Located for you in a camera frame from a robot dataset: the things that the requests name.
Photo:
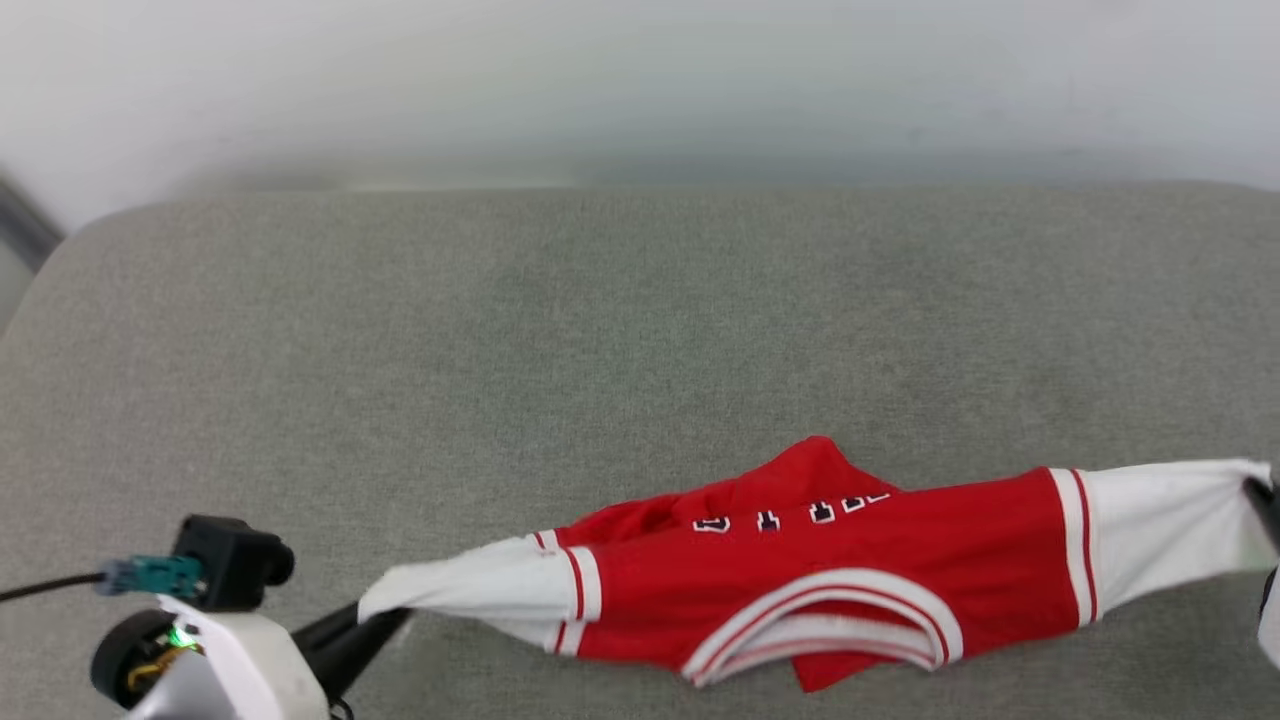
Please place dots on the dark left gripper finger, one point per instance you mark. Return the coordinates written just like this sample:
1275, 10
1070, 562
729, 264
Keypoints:
350, 665
345, 630

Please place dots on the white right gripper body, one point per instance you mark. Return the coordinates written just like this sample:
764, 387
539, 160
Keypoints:
1272, 620

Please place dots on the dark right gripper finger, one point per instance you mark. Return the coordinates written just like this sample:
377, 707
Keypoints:
1268, 510

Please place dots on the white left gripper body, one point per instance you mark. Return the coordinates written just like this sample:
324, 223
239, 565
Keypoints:
255, 665

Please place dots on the red and white jersey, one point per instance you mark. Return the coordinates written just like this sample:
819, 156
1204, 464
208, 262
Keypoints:
830, 560

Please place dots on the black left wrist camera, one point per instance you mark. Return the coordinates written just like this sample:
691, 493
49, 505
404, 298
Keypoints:
232, 560

